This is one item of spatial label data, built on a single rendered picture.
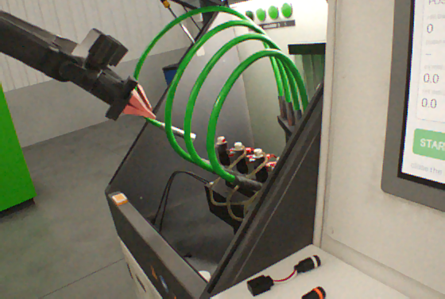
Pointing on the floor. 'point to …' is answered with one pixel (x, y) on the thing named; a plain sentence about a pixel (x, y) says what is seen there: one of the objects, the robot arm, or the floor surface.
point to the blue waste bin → (169, 72)
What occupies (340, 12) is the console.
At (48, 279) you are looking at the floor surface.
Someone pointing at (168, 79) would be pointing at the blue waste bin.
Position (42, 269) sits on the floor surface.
